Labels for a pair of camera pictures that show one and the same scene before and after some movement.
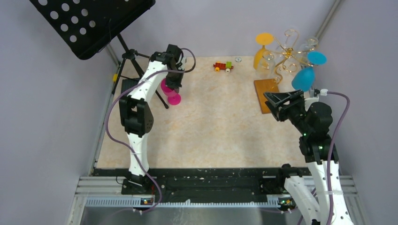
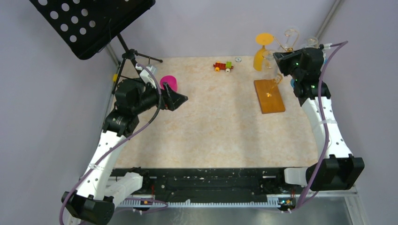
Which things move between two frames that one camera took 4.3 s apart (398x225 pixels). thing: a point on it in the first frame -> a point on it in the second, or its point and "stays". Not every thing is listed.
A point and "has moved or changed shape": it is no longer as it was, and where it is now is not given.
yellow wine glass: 263,39 stays
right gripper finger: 274,110 -> 279,56
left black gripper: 176,84 -> 171,100
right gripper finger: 277,98 -> 286,65
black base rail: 216,183 stays
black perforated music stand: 86,26 stays
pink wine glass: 173,98 has moved or changed shape
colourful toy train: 218,65 stays
